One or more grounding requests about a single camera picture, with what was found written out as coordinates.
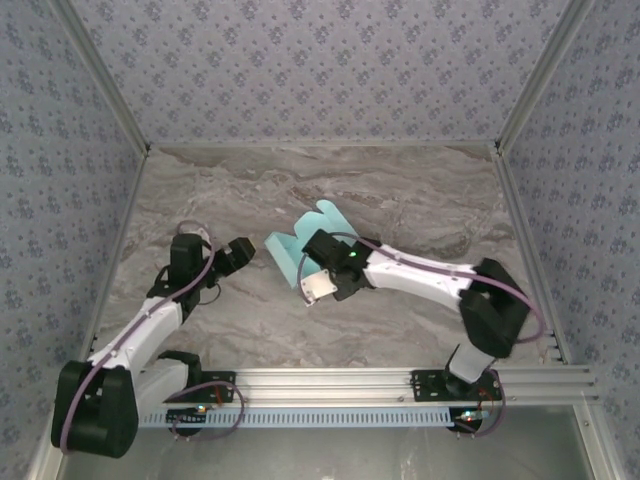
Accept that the light blue paper box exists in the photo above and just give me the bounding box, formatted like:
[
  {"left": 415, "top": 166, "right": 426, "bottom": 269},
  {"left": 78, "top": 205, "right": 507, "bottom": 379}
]
[{"left": 264, "top": 199, "right": 359, "bottom": 291}]

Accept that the black controller board with lights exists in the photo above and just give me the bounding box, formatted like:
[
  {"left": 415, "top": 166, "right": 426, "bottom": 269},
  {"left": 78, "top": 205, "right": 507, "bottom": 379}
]
[
  {"left": 451, "top": 407, "right": 487, "bottom": 435},
  {"left": 166, "top": 405, "right": 207, "bottom": 430}
]

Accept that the grey metal panel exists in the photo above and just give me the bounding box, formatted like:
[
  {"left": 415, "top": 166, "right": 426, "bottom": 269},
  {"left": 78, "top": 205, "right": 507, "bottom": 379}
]
[{"left": 57, "top": 404, "right": 599, "bottom": 480}]

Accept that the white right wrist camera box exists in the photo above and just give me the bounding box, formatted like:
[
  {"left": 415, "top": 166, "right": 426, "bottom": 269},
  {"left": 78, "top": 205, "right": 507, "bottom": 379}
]
[{"left": 299, "top": 269, "right": 339, "bottom": 307}]

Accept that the aluminium table side rail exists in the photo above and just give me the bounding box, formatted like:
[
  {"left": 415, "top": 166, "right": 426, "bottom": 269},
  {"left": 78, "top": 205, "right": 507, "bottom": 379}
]
[
  {"left": 491, "top": 147, "right": 572, "bottom": 365},
  {"left": 77, "top": 149, "right": 151, "bottom": 369}
]

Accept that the thin aluminium table rail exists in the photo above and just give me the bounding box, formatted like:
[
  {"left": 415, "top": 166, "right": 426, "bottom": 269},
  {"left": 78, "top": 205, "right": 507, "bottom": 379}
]
[{"left": 147, "top": 141, "right": 499, "bottom": 150}]

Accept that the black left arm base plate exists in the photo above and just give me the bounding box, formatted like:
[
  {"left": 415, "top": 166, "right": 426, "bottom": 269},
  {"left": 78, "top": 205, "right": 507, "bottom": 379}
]
[{"left": 163, "top": 370, "right": 237, "bottom": 404}]

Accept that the aluminium frame cross rail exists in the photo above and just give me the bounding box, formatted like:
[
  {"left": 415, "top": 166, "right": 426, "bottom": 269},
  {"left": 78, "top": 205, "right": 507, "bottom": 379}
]
[{"left": 132, "top": 366, "right": 599, "bottom": 404}]

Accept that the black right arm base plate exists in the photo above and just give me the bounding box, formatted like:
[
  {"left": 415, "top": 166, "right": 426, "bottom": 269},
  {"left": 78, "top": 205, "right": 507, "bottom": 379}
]
[{"left": 410, "top": 368, "right": 504, "bottom": 404}]

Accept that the light blue slotted cable duct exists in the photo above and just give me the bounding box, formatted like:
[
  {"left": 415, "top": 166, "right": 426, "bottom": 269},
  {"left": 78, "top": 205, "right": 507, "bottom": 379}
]
[{"left": 138, "top": 409, "right": 454, "bottom": 430}]

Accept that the aluminium frame corner post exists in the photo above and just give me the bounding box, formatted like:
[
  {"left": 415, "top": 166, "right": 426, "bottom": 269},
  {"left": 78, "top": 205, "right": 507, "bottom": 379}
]
[
  {"left": 493, "top": 0, "right": 599, "bottom": 152},
  {"left": 49, "top": 0, "right": 152, "bottom": 154}
]

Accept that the aluminium frame leg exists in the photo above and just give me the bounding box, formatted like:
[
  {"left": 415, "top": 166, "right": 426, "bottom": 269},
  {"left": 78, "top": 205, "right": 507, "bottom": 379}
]
[
  {"left": 572, "top": 402, "right": 626, "bottom": 480},
  {"left": 27, "top": 402, "right": 76, "bottom": 480}
]

